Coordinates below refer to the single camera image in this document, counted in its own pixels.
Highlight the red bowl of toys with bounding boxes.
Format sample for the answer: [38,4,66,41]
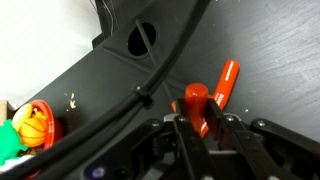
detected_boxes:
[0,100,63,168]

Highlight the red t-handle wrench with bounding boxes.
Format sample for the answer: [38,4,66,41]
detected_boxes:
[171,59,241,138]
[184,83,208,134]

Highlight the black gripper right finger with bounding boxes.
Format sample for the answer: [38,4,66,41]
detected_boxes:
[205,99,299,180]

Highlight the red T-handle wrench on table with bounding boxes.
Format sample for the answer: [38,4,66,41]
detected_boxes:
[171,59,241,138]

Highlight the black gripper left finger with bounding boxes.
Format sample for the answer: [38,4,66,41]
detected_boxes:
[174,99,216,180]

